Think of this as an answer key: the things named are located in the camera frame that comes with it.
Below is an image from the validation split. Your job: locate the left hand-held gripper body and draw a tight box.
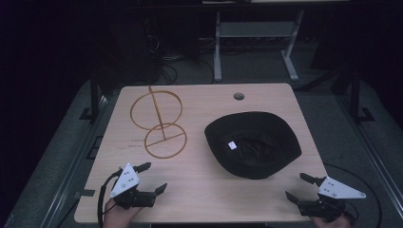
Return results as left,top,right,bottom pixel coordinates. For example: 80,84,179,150
108,162,157,211

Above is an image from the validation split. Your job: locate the grey metal frame stand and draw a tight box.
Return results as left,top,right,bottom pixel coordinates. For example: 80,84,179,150
213,9,305,83

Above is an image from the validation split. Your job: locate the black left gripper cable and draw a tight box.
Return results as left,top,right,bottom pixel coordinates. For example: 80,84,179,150
97,168,124,228

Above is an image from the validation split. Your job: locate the black brimmed hat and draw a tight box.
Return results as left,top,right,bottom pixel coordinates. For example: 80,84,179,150
203,110,302,181

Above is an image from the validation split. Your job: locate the bundle of black floor cables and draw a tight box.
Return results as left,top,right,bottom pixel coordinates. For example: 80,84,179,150
144,15,217,86

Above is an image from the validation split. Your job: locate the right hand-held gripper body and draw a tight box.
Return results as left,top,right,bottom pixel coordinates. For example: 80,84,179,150
297,176,367,222

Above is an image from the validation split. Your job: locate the person's right hand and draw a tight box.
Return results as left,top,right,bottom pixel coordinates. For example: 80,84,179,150
308,214,356,228

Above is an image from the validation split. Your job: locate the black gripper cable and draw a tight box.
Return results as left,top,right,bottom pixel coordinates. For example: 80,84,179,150
322,162,383,228
97,168,124,228

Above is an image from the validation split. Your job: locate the person's left hand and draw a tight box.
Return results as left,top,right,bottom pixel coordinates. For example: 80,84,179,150
102,197,144,228

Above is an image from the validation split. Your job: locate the gold wire hat stand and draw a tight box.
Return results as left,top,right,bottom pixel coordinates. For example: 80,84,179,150
129,85,188,160

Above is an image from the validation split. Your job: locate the black metal post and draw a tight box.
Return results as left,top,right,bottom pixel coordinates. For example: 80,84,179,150
79,65,110,122
348,67,376,124

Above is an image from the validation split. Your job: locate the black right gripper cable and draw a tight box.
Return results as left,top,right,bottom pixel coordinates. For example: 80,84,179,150
322,162,383,228

